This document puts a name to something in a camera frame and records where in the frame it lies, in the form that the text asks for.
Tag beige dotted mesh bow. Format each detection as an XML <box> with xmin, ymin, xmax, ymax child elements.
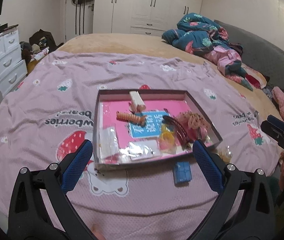
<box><xmin>175</xmin><ymin>111</ymin><xmax>211</xmax><ymax>130</ymax></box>

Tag blue square eraser block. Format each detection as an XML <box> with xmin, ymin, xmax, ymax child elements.
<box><xmin>173</xmin><ymin>161</ymin><xmax>192</xmax><ymax>185</ymax></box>

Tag maroon banana hair clip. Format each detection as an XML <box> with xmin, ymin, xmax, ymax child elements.
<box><xmin>163</xmin><ymin>115</ymin><xmax>193</xmax><ymax>150</ymax></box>

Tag orange spiral hair tie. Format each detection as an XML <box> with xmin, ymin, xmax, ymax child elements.
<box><xmin>116</xmin><ymin>110</ymin><xmax>148</xmax><ymax>127</ymax></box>

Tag white hair claw clip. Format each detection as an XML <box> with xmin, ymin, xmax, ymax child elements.
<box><xmin>129</xmin><ymin>91</ymin><xmax>146</xmax><ymax>113</ymax></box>

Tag grey headboard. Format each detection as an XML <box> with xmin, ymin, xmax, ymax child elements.
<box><xmin>214</xmin><ymin>20</ymin><xmax>284</xmax><ymax>92</ymax></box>

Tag pink pajama clothes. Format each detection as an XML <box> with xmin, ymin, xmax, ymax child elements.
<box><xmin>203</xmin><ymin>46</ymin><xmax>242</xmax><ymax>75</ymax></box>

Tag clear plastic bag card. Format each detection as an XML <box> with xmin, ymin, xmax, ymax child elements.
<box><xmin>100</xmin><ymin>126</ymin><xmax>119</xmax><ymax>159</ymax></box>

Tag pink strawberry blanket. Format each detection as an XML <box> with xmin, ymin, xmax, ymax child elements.
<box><xmin>0</xmin><ymin>51</ymin><xmax>280</xmax><ymax>239</ymax></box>

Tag teal floral quilt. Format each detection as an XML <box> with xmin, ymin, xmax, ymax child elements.
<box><xmin>162</xmin><ymin>13</ymin><xmax>253</xmax><ymax>91</ymax></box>

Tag pink book in tray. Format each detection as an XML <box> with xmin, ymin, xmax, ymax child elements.
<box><xmin>94</xmin><ymin>99</ymin><xmax>196</xmax><ymax>165</ymax></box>

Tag dark cardboard box tray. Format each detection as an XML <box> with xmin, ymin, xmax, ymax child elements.
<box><xmin>93</xmin><ymin>89</ymin><xmax>223</xmax><ymax>170</ymax></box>

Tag tan bed sheet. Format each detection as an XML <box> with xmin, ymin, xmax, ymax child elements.
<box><xmin>55</xmin><ymin>32</ymin><xmax>283</xmax><ymax>131</ymax></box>

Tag white drawer cabinet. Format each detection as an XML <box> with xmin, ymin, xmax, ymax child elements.
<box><xmin>0</xmin><ymin>24</ymin><xmax>27</xmax><ymax>96</ymax></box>

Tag white wardrobe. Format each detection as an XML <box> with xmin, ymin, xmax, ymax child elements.
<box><xmin>93</xmin><ymin>0</ymin><xmax>202</xmax><ymax>36</ymax></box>

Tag pile of dark clothes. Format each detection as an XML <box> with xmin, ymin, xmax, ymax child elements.
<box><xmin>19</xmin><ymin>29</ymin><xmax>63</xmax><ymax>61</ymax></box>

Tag yellow ring in bag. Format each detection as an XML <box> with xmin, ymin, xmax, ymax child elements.
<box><xmin>158</xmin><ymin>127</ymin><xmax>180</xmax><ymax>153</ymax></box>

